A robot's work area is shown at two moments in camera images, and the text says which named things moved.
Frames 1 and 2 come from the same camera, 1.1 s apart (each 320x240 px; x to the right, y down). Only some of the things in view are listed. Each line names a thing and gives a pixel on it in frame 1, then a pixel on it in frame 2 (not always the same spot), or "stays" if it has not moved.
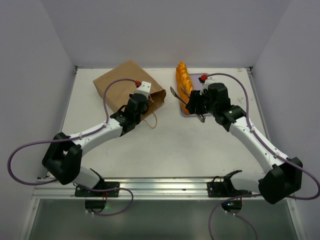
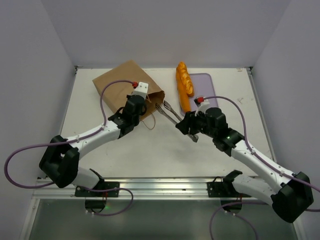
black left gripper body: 141,113 stays
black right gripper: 194,103 -> 188,124
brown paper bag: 118,91 stays
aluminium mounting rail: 138,189 stays
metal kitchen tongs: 201,117 -> 166,105
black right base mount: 232,197 stays
